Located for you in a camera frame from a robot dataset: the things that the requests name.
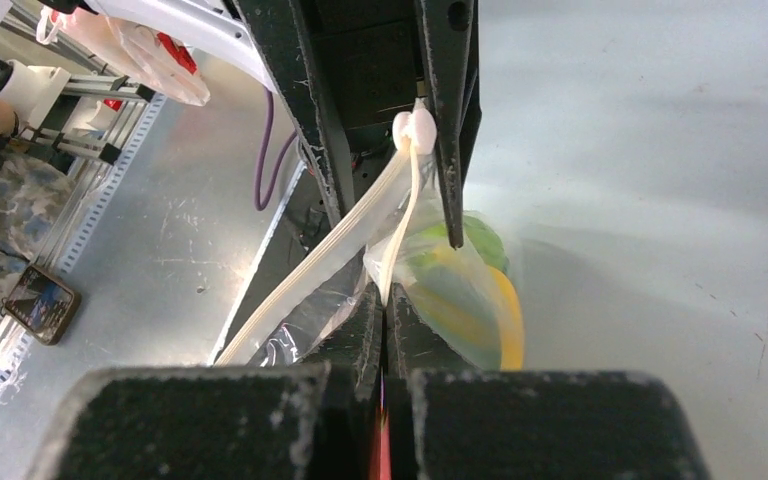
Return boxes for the clear zip top bag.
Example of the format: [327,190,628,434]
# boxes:
[211,99,524,372]

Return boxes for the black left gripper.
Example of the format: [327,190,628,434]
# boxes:
[234,0,482,249]

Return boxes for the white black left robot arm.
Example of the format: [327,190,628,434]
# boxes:
[89,1,482,248]

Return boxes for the yellow banana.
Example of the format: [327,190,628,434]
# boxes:
[407,246,525,371]

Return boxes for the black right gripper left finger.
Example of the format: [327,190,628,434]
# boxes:
[27,285,382,479]

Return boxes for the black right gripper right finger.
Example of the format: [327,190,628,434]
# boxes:
[385,285,710,479]

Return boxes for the smartphone on metal surface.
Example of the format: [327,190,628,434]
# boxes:
[1,265,82,346]

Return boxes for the aluminium frame rails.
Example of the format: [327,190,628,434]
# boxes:
[0,66,166,396]

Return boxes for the bumpy green custard apple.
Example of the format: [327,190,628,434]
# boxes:
[417,211,510,274]

